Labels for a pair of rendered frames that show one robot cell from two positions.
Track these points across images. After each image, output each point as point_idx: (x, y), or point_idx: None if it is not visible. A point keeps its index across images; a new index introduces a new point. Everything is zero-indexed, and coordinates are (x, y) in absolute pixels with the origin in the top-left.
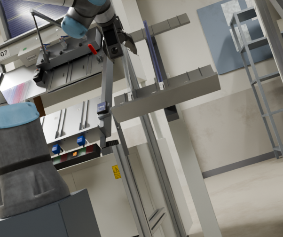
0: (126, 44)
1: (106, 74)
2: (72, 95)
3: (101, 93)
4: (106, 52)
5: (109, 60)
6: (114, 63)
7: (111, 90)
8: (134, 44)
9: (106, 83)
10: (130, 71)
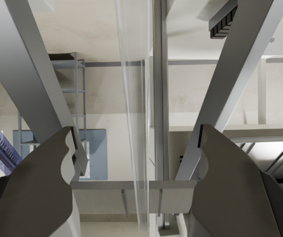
0: (49, 215)
1: (215, 124)
2: (250, 132)
3: (262, 52)
4: None
5: (191, 157)
6: (179, 155)
7: (214, 78)
8: None
9: (228, 91)
10: (159, 133)
